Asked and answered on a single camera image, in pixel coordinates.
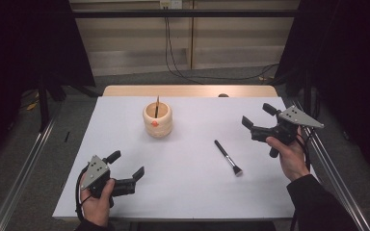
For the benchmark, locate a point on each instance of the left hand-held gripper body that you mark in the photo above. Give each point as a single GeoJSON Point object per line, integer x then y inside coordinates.
{"type": "Point", "coordinates": [94, 171]}

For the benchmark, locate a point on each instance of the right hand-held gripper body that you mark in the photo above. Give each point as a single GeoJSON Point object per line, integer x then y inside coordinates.
{"type": "Point", "coordinates": [297, 116]}

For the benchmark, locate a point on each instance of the black makeup brush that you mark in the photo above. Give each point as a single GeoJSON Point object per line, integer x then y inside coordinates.
{"type": "Point", "coordinates": [226, 155]}

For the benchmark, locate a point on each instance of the cream round brush holder cup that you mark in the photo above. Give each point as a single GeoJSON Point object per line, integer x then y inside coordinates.
{"type": "Point", "coordinates": [162, 128]}

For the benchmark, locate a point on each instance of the thin orange-tipped brush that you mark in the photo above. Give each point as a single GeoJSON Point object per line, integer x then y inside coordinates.
{"type": "Point", "coordinates": [157, 106]}

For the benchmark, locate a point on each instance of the person's left hand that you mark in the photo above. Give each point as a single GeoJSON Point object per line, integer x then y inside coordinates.
{"type": "Point", "coordinates": [98, 210]}

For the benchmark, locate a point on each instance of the person's right hand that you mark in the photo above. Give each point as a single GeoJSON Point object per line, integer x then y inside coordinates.
{"type": "Point", "coordinates": [292, 160]}

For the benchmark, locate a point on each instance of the black metal stand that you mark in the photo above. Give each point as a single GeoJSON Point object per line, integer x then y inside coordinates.
{"type": "Point", "coordinates": [307, 96]}
{"type": "Point", "coordinates": [43, 109]}

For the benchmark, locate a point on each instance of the white table cover board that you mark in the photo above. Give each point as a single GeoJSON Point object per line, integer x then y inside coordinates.
{"type": "Point", "coordinates": [189, 192]}

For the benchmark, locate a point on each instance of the wooden table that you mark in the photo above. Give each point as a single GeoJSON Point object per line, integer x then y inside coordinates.
{"type": "Point", "coordinates": [179, 90]}

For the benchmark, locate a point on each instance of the black curtain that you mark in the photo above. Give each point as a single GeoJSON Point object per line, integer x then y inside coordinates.
{"type": "Point", "coordinates": [19, 48]}
{"type": "Point", "coordinates": [350, 48]}

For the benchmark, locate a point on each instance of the small yellow object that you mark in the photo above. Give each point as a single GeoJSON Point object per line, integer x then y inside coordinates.
{"type": "Point", "coordinates": [32, 106]}

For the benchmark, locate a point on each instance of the aluminium floor rail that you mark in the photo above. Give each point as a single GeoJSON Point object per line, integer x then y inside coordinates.
{"type": "Point", "coordinates": [335, 173]}
{"type": "Point", "coordinates": [22, 174]}

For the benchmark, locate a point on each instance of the black horizontal frame bar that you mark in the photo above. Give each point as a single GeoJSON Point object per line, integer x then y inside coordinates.
{"type": "Point", "coordinates": [205, 13]}

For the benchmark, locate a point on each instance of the white wall socket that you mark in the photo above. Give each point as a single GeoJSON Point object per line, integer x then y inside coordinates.
{"type": "Point", "coordinates": [171, 4]}

